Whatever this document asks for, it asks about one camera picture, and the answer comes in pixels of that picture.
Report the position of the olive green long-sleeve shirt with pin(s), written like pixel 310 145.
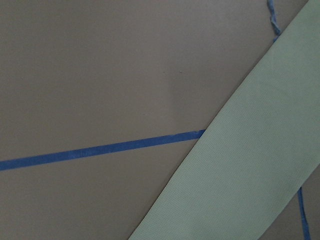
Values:
pixel 256 153

